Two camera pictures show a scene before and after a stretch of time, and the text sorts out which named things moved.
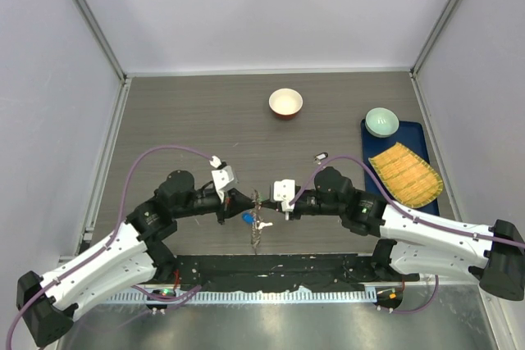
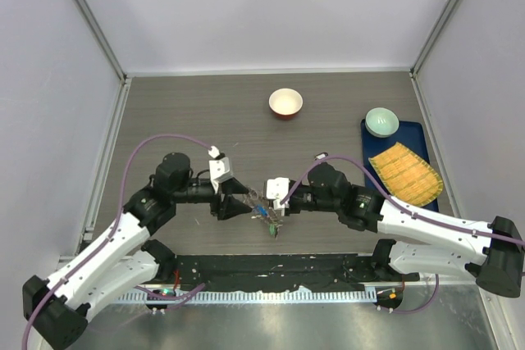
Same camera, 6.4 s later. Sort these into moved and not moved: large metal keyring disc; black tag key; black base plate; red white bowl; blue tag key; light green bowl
Moved: blue tag key; large metal keyring disc
Not moved: light green bowl; black tag key; red white bowl; black base plate
